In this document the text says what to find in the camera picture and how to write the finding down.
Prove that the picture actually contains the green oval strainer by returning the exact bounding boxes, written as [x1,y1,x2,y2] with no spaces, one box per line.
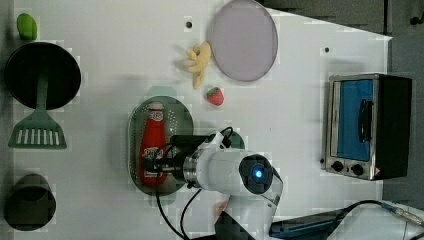
[127,86,193,207]

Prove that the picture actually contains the red plush ketchup bottle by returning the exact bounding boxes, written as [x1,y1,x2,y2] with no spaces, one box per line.
[139,101,167,187]

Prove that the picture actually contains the green toy vegetable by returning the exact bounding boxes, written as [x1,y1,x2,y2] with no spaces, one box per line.
[17,13,38,41]

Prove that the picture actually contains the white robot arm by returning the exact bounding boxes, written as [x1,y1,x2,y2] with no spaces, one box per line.
[141,132,283,240]

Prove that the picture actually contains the orange slice toy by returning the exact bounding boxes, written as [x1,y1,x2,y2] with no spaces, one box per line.
[216,202,227,217]

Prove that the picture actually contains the red toy strawberry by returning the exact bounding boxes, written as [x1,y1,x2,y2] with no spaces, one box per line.
[206,87,224,106]

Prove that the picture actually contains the blue black base box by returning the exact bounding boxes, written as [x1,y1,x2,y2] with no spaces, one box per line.
[269,208,349,240]

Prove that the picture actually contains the silver toaster oven blue door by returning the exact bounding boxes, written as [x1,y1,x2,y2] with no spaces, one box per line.
[325,74,412,181]

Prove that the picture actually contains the black round pan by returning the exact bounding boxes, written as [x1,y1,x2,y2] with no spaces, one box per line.
[5,42,82,110]

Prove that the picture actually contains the round lilac plate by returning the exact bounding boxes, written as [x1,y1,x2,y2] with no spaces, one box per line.
[209,0,278,82]

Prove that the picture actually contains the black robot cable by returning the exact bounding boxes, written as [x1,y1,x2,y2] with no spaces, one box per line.
[154,126,235,240]

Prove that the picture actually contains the dark grey cup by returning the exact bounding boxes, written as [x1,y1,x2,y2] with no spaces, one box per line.
[4,174,56,231]

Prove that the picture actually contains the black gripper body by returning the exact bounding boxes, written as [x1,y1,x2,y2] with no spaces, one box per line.
[142,135,210,181]

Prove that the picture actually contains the green slotted spatula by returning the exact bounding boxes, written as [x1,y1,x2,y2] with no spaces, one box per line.
[8,77,67,150]

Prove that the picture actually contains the light green cup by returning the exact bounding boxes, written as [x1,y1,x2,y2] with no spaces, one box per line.
[221,129,245,149]

